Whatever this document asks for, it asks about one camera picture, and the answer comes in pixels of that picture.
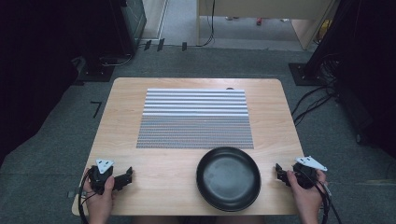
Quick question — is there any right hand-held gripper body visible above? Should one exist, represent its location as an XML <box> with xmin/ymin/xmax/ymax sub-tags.
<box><xmin>281</xmin><ymin>155</ymin><xmax>329</xmax><ymax>190</ymax></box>

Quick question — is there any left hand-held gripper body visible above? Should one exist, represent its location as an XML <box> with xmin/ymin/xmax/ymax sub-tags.
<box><xmin>89</xmin><ymin>158</ymin><xmax>127</xmax><ymax>195</ymax></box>

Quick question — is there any person's right hand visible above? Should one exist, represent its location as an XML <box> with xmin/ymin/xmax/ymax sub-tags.
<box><xmin>286</xmin><ymin>169</ymin><xmax>329</xmax><ymax>216</ymax></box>

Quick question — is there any person's left hand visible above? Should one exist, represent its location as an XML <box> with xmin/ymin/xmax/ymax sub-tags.
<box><xmin>82</xmin><ymin>168</ymin><xmax>117</xmax><ymax>217</ymax></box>

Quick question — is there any grey tape piece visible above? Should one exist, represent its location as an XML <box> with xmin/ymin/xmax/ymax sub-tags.
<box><xmin>67</xmin><ymin>189</ymin><xmax>88</xmax><ymax>199</ymax></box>

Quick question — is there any black frying pan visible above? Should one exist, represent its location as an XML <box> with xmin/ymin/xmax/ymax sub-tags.
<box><xmin>195</xmin><ymin>146</ymin><xmax>262</xmax><ymax>213</ymax></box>

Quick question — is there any grey striped placemat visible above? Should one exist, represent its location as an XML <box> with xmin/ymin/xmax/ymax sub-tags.
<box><xmin>135</xmin><ymin>88</ymin><xmax>255</xmax><ymax>150</ymax></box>

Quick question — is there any black stand base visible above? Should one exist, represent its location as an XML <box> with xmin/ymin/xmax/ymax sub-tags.
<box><xmin>77</xmin><ymin>55</ymin><xmax>116</xmax><ymax>84</ymax></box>
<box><xmin>288</xmin><ymin>62</ymin><xmax>326</xmax><ymax>87</ymax></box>

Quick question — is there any yellow object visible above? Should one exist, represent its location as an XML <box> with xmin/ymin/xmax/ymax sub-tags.
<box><xmin>316</xmin><ymin>19</ymin><xmax>333</xmax><ymax>45</ymax></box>

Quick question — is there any dark cabinet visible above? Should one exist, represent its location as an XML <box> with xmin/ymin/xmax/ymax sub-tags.
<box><xmin>111</xmin><ymin>0</ymin><xmax>148</xmax><ymax>56</ymax></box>

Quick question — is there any light wooden desk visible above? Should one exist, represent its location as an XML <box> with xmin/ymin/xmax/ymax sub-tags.
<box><xmin>196</xmin><ymin>0</ymin><xmax>338</xmax><ymax>51</ymax></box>

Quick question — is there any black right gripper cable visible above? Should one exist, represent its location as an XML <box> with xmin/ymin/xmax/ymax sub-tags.
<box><xmin>298</xmin><ymin>169</ymin><xmax>344</xmax><ymax>224</ymax></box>

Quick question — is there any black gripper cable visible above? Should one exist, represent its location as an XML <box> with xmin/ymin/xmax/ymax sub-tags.
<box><xmin>77</xmin><ymin>169</ymin><xmax>98</xmax><ymax>224</ymax></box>
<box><xmin>298</xmin><ymin>169</ymin><xmax>344</xmax><ymax>224</ymax></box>

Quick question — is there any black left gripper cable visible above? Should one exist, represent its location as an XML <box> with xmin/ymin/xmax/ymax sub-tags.
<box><xmin>77</xmin><ymin>169</ymin><xmax>98</xmax><ymax>224</ymax></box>

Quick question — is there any bundle of black floor cables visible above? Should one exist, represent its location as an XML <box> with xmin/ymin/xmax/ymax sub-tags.
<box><xmin>290</xmin><ymin>51</ymin><xmax>341</xmax><ymax>127</ymax></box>

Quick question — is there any black hanging cable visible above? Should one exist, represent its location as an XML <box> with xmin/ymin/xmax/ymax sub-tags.
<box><xmin>195</xmin><ymin>0</ymin><xmax>217</xmax><ymax>49</ymax></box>

